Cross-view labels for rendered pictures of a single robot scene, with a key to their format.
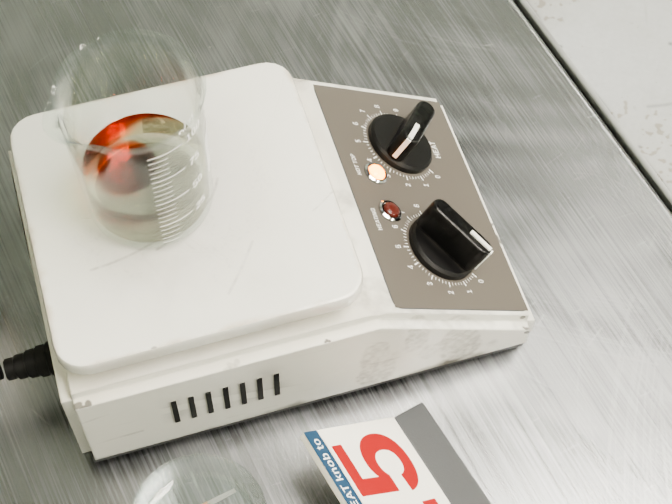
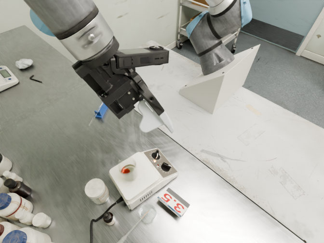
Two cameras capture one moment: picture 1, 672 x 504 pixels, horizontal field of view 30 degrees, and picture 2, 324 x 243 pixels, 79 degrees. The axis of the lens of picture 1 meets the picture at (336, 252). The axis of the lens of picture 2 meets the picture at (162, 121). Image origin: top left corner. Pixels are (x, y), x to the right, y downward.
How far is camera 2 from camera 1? 0.18 m
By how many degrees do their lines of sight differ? 13
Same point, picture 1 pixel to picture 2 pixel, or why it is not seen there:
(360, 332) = (160, 182)
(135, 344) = (135, 194)
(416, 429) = (168, 191)
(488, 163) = (165, 153)
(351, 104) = (148, 153)
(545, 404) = (182, 182)
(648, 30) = (178, 129)
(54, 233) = (119, 183)
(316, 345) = (155, 186)
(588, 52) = (172, 135)
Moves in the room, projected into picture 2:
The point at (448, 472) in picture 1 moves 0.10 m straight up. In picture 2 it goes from (174, 195) to (176, 183)
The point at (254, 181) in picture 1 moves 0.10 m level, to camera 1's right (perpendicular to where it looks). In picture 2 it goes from (141, 168) to (171, 159)
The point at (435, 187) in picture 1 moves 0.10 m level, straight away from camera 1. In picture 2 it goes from (161, 159) to (156, 136)
